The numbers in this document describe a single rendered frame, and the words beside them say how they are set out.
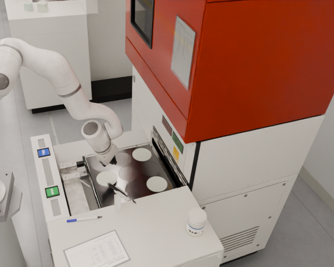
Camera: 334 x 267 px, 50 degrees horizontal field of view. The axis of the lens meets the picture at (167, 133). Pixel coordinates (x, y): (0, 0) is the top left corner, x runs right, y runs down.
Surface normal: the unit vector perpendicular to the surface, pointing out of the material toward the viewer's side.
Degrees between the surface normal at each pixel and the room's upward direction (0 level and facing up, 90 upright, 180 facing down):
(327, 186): 90
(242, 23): 90
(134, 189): 0
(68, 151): 0
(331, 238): 0
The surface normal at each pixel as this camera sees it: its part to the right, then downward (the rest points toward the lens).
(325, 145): -0.92, 0.18
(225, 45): 0.38, 0.61
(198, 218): 0.08, -0.76
